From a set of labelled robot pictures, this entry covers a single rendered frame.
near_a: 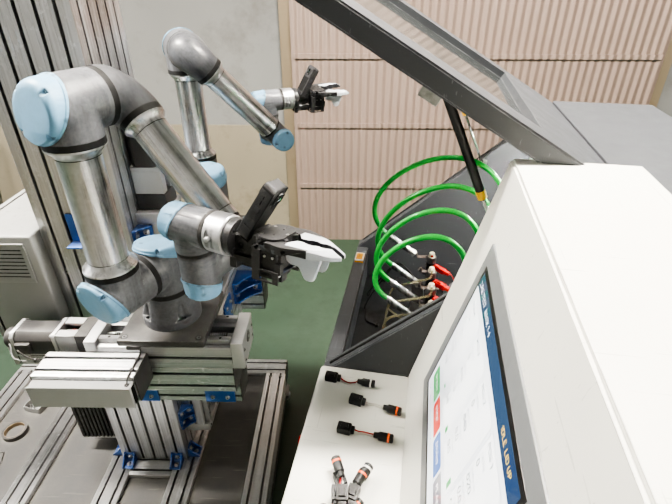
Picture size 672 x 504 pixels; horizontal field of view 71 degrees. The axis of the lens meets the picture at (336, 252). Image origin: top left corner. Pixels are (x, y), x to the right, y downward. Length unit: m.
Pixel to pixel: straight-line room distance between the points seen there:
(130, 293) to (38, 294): 0.50
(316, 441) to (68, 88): 0.83
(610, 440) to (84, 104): 0.92
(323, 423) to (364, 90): 2.58
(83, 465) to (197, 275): 1.40
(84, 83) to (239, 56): 2.46
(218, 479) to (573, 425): 1.65
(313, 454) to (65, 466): 1.35
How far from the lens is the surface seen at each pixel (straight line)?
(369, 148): 3.44
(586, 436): 0.46
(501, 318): 0.69
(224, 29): 3.42
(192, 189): 1.01
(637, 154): 1.22
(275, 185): 0.76
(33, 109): 1.00
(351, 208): 3.62
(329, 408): 1.13
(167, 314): 1.28
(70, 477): 2.19
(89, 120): 1.00
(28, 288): 1.61
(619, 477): 0.42
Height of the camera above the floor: 1.84
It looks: 31 degrees down
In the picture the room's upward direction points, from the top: straight up
